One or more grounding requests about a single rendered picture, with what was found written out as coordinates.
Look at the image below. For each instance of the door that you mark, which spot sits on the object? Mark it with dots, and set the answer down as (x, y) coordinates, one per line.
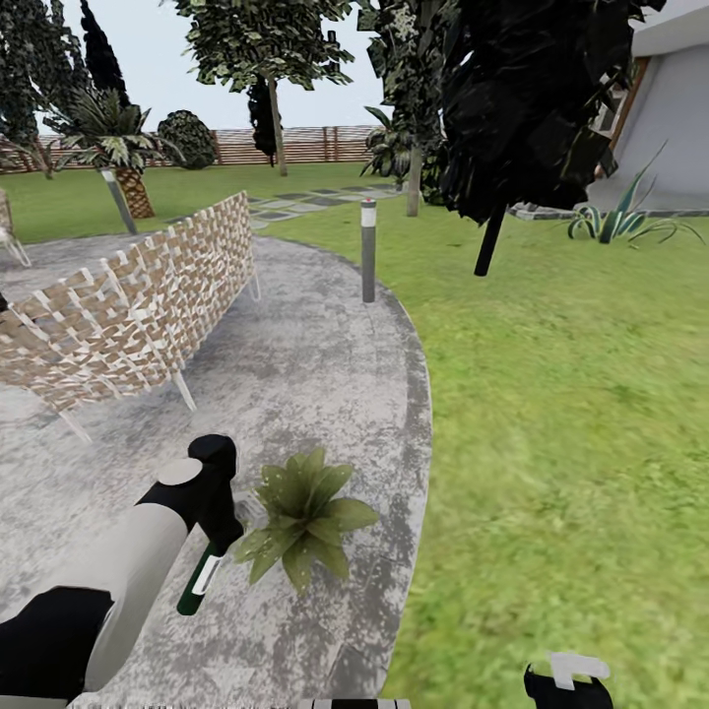
(607, 122)

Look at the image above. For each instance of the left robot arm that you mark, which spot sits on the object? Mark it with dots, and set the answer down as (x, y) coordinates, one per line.
(77, 631)

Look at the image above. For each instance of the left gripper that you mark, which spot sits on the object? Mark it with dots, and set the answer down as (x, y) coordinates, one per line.
(220, 525)

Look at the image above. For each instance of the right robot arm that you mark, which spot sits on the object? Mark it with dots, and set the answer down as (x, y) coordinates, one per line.
(561, 691)

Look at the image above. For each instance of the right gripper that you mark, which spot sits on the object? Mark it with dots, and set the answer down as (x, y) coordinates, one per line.
(548, 696)

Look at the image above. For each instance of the insectifuge atomizer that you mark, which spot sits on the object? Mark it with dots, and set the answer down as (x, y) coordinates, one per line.
(201, 580)

